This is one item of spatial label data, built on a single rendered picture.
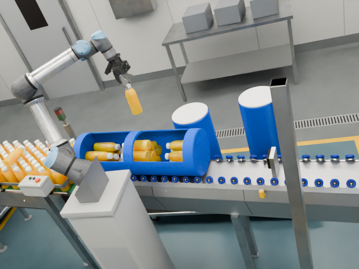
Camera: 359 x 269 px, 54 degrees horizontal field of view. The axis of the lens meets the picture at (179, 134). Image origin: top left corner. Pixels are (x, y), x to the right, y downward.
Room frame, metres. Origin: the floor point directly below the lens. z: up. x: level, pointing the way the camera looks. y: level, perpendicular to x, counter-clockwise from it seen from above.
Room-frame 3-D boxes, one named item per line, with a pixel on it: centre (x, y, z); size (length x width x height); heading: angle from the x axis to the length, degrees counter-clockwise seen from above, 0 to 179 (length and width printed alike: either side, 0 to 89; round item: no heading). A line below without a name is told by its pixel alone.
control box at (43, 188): (2.02, 1.03, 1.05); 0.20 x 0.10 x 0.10; 59
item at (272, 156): (1.48, -0.44, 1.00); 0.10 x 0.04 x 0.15; 149
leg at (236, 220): (1.56, -0.16, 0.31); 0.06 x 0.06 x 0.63; 59
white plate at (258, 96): (2.17, -0.62, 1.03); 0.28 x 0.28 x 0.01
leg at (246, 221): (1.68, -0.23, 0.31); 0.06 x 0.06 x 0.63; 59
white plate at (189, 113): (2.27, -0.13, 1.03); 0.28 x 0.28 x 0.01
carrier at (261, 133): (2.17, -0.62, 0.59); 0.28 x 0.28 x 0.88
